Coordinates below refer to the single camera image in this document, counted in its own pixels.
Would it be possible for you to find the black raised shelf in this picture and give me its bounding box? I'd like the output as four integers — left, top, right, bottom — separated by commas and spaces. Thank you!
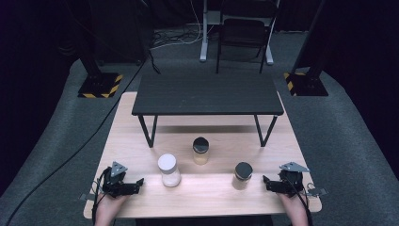
131, 73, 285, 149

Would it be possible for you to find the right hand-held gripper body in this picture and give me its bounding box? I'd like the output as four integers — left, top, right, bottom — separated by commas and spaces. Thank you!
276, 161, 311, 199

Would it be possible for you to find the long black floor cable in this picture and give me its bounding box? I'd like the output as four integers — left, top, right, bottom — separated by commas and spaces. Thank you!
5, 57, 149, 226

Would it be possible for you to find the person's dark clothing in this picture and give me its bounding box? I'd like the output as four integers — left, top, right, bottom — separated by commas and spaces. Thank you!
135, 214, 275, 226

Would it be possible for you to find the black-lidded jar of pale powder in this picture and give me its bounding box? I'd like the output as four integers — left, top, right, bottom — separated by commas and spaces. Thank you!
191, 137, 211, 167
231, 161, 254, 191

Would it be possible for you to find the white-lidded clear jar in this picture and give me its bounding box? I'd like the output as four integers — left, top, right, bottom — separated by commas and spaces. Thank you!
157, 153, 183, 188

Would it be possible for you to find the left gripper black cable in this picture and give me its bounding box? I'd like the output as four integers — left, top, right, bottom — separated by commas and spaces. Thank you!
90, 169, 111, 226

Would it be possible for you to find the black stand with striped base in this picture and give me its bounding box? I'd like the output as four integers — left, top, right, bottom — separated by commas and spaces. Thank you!
283, 0, 329, 97
64, 0, 124, 99

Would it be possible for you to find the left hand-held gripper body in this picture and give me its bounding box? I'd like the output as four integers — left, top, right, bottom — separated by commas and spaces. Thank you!
99, 161, 141, 199

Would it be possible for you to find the person's right hand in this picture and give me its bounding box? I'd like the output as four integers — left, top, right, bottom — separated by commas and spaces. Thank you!
277, 191, 308, 215

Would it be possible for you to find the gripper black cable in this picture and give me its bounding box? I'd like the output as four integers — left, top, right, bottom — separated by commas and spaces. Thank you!
290, 177, 314, 226
90, 169, 111, 226

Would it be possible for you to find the black chair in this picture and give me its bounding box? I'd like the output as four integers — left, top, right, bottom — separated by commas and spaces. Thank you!
215, 0, 280, 75

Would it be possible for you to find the person's left hand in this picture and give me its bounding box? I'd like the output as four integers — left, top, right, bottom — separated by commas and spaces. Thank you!
95, 191, 129, 218

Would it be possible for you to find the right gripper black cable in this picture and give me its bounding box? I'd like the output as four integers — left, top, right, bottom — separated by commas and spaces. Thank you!
290, 177, 314, 226

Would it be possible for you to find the bundle of floor cables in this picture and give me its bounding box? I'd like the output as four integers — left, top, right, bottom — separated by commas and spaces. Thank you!
150, 0, 208, 52

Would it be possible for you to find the white desk frame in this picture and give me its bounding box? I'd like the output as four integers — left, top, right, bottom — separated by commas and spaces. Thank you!
186, 0, 282, 66

